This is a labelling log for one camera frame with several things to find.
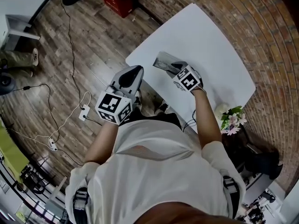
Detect black chair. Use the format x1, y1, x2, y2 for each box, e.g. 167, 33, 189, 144
20, 164, 49, 196

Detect white round vase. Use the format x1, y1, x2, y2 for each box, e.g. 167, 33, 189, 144
214, 102, 231, 119

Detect white floor cable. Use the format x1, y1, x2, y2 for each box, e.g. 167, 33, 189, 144
9, 91, 92, 147

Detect black bag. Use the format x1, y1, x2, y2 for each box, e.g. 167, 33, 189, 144
242, 145, 284, 181

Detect person's right forearm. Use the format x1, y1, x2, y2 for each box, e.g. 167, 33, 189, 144
190, 88, 223, 149

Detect person's dark trousers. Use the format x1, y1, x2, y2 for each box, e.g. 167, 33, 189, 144
126, 112, 183, 132

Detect pink and white flower bouquet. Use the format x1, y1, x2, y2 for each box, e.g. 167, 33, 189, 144
219, 105, 248, 136

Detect white power strip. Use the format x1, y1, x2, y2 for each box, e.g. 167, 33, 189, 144
78, 104, 92, 122

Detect grey backpack strap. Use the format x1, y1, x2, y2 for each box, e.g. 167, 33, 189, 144
72, 187, 90, 220
222, 175, 242, 219

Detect person's shoe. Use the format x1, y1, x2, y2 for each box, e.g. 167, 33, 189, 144
154, 100, 171, 114

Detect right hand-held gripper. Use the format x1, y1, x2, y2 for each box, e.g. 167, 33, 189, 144
167, 61, 203, 92

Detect person's left forearm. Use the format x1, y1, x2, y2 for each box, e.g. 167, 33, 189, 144
83, 122, 120, 166

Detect black floor cable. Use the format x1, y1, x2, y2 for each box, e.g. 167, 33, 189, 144
0, 0, 103, 135

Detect grey patterned glasses case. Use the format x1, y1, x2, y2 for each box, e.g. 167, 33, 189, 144
152, 51, 178, 74

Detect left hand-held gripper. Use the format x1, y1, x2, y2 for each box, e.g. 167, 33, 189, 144
95, 65, 144, 126

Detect black round wheel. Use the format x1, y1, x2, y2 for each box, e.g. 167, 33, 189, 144
0, 74, 16, 96

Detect white plug adapter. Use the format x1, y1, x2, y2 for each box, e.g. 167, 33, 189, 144
48, 137, 59, 152

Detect person's white shirt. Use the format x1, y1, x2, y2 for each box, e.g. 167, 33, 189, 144
64, 119, 246, 224

